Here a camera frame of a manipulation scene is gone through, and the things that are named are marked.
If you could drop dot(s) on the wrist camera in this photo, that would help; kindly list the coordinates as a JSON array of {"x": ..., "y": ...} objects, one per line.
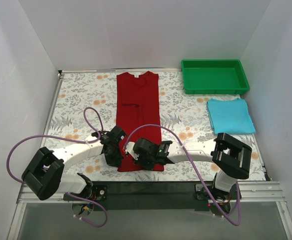
[
  {"x": 129, "y": 150},
  {"x": 96, "y": 136}
]

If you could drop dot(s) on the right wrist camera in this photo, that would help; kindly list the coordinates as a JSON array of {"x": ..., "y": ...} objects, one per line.
[{"x": 129, "y": 150}]

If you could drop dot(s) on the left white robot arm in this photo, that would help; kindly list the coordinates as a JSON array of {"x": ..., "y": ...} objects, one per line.
[{"x": 46, "y": 173}]

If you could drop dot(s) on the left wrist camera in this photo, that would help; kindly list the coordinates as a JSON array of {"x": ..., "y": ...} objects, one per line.
[{"x": 96, "y": 136}]

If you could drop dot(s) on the green plastic tray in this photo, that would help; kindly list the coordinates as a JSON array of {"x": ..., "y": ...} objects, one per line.
[{"x": 214, "y": 77}]

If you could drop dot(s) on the folded turquoise t-shirt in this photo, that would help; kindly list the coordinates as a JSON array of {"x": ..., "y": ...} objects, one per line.
[{"x": 230, "y": 116}]

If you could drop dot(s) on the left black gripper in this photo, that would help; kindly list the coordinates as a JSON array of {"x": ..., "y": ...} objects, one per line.
[{"x": 113, "y": 158}]

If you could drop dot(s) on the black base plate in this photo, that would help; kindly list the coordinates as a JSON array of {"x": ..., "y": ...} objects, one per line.
[{"x": 149, "y": 195}]

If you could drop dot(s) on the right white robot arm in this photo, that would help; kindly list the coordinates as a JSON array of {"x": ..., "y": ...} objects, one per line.
[{"x": 232, "y": 156}]

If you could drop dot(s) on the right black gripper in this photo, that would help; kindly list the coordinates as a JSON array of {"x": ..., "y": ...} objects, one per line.
[{"x": 141, "y": 160}]

